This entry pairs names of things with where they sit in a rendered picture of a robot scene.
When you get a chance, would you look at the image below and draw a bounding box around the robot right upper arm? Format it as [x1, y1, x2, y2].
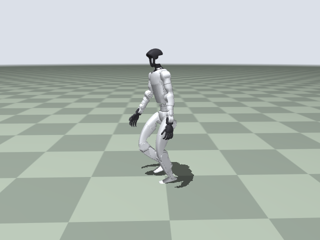
[144, 72, 154, 99]

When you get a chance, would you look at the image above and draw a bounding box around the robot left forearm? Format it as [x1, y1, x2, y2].
[166, 93, 175, 123]

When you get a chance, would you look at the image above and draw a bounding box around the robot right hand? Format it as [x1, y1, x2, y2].
[129, 108, 141, 127]

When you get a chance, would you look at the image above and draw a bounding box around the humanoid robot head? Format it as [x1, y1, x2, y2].
[146, 48, 164, 72]

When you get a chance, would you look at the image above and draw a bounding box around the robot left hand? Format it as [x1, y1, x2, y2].
[161, 117, 174, 140]

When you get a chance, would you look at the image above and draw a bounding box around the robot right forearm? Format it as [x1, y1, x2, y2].
[138, 95, 150, 114]

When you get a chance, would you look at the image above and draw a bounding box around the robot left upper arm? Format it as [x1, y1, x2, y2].
[160, 71, 174, 102]

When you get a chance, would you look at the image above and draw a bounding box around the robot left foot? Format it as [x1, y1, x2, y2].
[159, 177, 177, 184]

